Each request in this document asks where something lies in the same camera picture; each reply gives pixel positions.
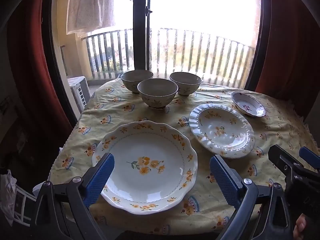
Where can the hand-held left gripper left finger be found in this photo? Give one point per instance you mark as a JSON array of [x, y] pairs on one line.
[[102, 175]]

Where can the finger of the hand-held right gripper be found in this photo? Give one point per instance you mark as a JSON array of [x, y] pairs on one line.
[[308, 156], [280, 155]]

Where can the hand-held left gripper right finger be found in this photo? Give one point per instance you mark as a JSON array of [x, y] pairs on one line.
[[225, 180]]

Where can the ribbed rim floral plate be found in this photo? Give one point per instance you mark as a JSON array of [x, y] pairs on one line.
[[220, 130]]

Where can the large scalloped floral plate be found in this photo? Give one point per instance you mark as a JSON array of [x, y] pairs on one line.
[[150, 150]]

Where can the small red rimmed dish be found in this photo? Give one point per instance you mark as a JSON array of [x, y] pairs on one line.
[[247, 105]]

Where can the floral ceramic bowl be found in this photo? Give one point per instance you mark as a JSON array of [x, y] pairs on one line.
[[157, 100], [137, 85], [186, 89]]

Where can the person's right hand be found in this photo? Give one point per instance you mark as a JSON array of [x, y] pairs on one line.
[[301, 227]]

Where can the yellow printed tablecloth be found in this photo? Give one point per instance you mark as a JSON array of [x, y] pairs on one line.
[[125, 120]]

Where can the white air conditioner unit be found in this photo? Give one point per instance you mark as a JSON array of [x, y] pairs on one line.
[[80, 92]]

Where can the white plastic bag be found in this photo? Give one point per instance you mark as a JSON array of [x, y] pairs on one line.
[[7, 192]]

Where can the red curtain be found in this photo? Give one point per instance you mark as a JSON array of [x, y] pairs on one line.
[[32, 80], [287, 55]]

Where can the balcony railing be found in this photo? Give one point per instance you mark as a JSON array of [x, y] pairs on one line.
[[107, 33]]

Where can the hanging white cloth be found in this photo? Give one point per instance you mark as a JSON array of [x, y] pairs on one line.
[[90, 5]]

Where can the dark window frame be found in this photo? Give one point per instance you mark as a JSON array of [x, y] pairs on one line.
[[140, 30]]

